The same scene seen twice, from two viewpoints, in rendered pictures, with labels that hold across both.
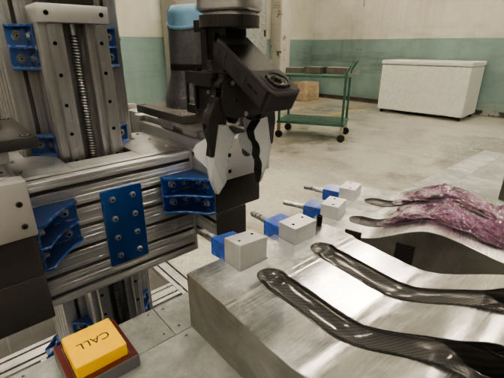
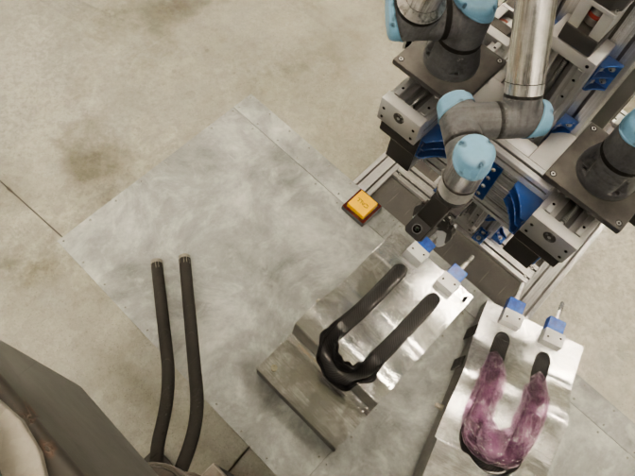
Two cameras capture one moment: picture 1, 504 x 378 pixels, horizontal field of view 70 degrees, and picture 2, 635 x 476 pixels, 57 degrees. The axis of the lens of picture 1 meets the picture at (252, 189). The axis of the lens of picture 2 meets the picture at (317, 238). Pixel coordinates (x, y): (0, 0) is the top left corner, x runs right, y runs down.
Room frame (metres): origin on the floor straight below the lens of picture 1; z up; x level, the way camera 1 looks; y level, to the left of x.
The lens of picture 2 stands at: (0.06, -0.52, 2.25)
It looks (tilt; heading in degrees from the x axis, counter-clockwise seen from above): 66 degrees down; 77
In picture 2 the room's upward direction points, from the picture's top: 9 degrees clockwise
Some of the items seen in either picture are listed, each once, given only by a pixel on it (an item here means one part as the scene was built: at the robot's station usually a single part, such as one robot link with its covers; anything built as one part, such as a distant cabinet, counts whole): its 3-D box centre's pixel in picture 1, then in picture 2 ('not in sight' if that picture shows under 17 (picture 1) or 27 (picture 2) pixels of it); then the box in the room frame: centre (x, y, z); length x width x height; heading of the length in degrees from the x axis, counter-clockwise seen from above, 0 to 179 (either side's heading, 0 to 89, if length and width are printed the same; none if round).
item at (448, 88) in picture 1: (427, 88); not in sight; (6.77, -3.20, 0.47); 1.52 x 0.77 x 0.94; 45
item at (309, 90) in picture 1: (304, 91); not in sight; (8.65, -1.21, 0.20); 0.63 x 0.44 x 0.40; 135
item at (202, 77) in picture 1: (226, 70); (449, 201); (0.47, 0.03, 1.15); 0.09 x 0.08 x 0.12; 41
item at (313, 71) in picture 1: (316, 99); not in sight; (4.99, -0.87, 0.50); 0.98 x 0.55 x 1.01; 70
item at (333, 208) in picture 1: (311, 208); (515, 304); (0.70, -0.13, 0.86); 0.13 x 0.05 x 0.05; 58
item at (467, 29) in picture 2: not in sight; (466, 12); (0.59, 0.51, 1.20); 0.13 x 0.12 x 0.14; 0
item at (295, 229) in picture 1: (276, 225); (457, 272); (0.55, -0.04, 0.89); 0.13 x 0.05 x 0.05; 41
